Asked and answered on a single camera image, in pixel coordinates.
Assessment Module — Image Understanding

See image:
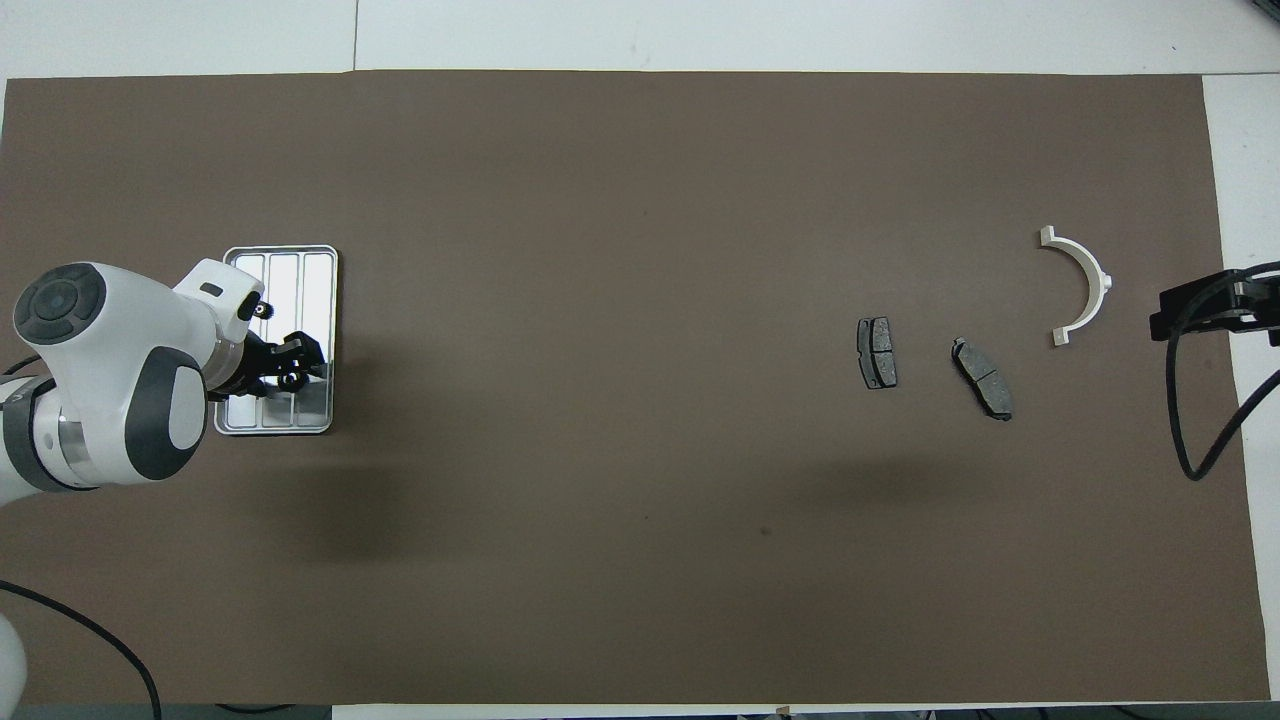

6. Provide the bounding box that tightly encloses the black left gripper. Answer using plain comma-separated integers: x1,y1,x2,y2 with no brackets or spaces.
212,333,329,401

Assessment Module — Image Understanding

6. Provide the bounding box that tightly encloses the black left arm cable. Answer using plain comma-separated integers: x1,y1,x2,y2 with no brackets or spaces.
0,355,163,720

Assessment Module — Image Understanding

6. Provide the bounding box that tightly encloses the brown table mat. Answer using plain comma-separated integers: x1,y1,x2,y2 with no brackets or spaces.
0,70,1271,706

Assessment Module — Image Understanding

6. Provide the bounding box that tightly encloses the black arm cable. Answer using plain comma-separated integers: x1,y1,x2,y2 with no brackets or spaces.
0,355,163,720
1170,262,1280,483

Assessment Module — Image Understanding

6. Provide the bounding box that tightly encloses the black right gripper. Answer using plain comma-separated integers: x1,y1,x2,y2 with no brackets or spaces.
1148,262,1280,348

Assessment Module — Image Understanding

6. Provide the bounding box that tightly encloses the silver metal tray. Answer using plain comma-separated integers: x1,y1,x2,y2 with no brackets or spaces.
213,244,339,437

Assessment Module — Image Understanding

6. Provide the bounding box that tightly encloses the rectangular dark brake pad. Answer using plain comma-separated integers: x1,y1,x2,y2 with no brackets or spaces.
856,316,899,391

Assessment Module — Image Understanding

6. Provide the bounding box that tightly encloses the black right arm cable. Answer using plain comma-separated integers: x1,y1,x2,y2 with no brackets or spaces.
1170,262,1280,483

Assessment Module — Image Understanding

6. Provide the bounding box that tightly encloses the elongated dark brake pad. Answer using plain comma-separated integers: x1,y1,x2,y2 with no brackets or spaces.
950,337,1015,423

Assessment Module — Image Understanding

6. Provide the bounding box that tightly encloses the white half-ring bracket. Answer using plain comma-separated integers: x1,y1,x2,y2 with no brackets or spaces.
1038,225,1114,348

